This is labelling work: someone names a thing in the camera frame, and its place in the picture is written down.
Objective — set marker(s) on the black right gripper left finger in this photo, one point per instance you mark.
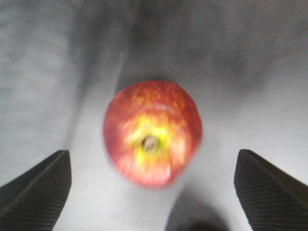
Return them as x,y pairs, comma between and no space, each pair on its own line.
34,200

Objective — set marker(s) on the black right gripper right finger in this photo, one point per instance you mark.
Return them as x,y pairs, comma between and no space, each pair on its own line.
271,199

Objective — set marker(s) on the dark red apple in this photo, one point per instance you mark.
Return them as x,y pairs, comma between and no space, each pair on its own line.
152,130

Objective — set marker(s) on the black wood display table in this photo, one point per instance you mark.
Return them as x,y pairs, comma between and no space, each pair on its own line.
244,62

